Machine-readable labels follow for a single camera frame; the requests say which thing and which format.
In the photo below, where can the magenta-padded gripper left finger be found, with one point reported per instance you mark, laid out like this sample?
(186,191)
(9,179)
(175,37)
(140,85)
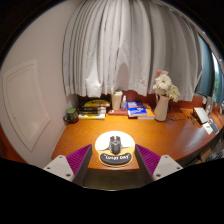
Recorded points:
(60,166)

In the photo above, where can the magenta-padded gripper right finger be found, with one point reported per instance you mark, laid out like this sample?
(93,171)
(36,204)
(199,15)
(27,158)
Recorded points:
(166,166)

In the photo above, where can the dark grey computer mouse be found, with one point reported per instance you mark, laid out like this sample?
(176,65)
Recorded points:
(115,145)

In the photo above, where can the white yellow black mouse pad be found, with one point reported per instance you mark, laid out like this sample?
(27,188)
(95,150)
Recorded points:
(103,143)

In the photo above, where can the dark mug with green inside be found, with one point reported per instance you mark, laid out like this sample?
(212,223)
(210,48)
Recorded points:
(71,116)

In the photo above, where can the orange-covered book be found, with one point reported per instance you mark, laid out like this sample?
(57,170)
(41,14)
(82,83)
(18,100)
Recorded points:
(149,115)

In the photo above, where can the white jug vase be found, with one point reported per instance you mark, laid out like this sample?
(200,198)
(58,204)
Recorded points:
(161,110)

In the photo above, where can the white flat device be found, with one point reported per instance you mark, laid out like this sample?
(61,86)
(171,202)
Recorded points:
(201,115)

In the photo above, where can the dark book with yellow lettering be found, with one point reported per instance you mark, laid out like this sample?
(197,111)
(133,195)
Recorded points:
(92,112)

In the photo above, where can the blue book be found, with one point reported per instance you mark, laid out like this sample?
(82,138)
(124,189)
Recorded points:
(136,108)

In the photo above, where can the thin dark book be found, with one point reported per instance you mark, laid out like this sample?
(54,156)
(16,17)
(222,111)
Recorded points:
(92,108)

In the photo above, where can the red book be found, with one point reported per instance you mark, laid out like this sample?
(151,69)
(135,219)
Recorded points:
(117,112)

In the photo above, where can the yellow and black book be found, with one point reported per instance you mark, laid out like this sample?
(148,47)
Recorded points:
(96,103)

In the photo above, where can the clear spray bottle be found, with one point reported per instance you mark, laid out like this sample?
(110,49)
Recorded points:
(123,105)

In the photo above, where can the white flower bunch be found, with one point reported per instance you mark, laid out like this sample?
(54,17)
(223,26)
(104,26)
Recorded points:
(165,85)

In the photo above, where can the white curtain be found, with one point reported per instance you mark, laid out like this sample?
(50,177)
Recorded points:
(133,43)

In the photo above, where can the white wall panel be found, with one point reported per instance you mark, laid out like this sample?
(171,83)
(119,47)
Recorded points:
(25,100)

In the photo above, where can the window with dark frame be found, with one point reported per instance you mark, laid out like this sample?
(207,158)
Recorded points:
(210,73)

